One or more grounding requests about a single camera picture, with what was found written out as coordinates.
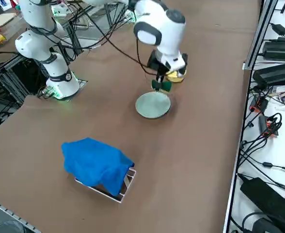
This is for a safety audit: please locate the green and yellow sponge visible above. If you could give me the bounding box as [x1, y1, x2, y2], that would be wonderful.
[151, 79, 173, 94]

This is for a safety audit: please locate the orange and black device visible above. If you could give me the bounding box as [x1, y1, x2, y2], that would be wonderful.
[250, 95, 269, 114]
[258, 114, 283, 138]

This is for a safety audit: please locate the aluminium table edge rail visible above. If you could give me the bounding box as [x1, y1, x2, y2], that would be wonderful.
[0, 196, 41, 233]

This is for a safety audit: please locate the pale green round plate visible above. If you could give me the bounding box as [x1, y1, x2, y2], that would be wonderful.
[135, 91, 172, 119]

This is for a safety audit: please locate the white metal rack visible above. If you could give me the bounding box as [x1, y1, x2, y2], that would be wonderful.
[74, 167, 137, 204]

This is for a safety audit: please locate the black metal table frame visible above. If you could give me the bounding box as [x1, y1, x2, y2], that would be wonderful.
[0, 52, 51, 107]

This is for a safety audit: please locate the wooden board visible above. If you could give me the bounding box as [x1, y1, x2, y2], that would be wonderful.
[0, 12, 17, 29]

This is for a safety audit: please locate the small yellow dish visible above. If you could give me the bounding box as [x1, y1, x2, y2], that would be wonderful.
[166, 69, 187, 83]

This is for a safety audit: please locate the large black power adapter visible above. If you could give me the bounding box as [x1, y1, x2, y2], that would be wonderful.
[262, 37, 285, 62]
[252, 62, 285, 90]

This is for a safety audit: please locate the aluminium frame post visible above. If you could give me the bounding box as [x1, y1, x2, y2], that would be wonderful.
[243, 0, 279, 71]

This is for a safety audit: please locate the blue cloth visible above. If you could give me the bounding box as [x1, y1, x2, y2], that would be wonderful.
[61, 137, 135, 197]

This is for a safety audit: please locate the small black power adapter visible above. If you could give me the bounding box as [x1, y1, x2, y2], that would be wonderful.
[270, 23, 285, 36]

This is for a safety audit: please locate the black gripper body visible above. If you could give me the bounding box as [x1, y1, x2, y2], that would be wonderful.
[147, 50, 167, 74]

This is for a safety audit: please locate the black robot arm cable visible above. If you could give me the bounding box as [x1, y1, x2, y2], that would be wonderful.
[84, 12, 158, 76]

